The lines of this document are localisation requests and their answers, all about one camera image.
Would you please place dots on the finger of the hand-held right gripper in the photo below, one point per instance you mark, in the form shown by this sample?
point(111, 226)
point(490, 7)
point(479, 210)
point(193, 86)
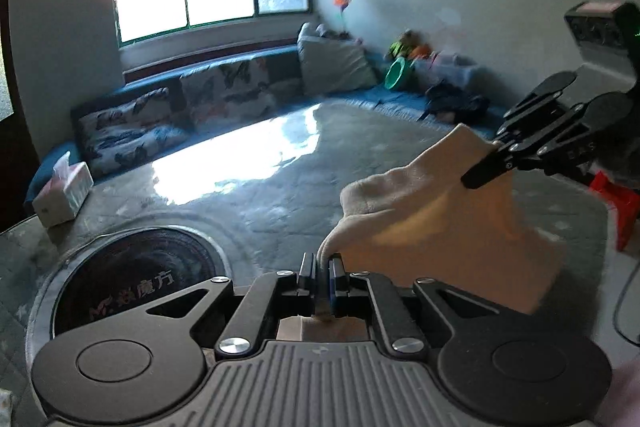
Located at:
point(540, 147)
point(545, 94)

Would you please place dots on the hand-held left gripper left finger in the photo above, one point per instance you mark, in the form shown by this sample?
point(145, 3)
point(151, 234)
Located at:
point(307, 277)

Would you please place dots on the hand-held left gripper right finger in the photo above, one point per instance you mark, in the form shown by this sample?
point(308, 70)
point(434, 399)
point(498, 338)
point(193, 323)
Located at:
point(332, 282)

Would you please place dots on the cream fleece garment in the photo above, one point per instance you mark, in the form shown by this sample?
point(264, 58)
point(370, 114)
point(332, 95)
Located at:
point(440, 237)

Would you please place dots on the dark blue cloth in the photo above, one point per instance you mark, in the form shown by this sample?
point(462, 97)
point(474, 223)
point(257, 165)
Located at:
point(452, 102)

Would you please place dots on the clear plastic bag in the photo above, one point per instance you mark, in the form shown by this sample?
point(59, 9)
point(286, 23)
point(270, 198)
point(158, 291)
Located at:
point(450, 69)

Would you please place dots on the red plastic stool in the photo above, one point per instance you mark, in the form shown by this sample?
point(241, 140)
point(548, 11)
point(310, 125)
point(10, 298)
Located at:
point(622, 207)

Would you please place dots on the orange stuffed toy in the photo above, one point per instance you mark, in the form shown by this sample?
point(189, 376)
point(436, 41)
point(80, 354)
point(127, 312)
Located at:
point(421, 51)

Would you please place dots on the green plastic bowl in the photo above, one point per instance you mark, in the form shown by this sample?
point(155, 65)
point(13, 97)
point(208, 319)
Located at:
point(397, 76)

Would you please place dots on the green brown stuffed toy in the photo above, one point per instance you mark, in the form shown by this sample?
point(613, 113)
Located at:
point(402, 44)

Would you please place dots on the round black induction cooktop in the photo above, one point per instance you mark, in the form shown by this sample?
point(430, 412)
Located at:
point(140, 267)

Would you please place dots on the butterfly print cushion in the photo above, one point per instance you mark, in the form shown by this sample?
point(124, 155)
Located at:
point(225, 92)
point(130, 132)

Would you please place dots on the plain grey pillow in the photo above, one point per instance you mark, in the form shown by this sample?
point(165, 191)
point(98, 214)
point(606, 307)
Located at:
point(335, 62)

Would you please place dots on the blue sofa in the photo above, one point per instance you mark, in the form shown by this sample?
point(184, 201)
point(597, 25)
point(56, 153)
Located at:
point(280, 53)

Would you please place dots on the white tissue box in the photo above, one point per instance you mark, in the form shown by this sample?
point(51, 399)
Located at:
point(65, 197)

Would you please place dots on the dark wooden door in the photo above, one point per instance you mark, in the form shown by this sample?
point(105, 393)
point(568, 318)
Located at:
point(4, 7)

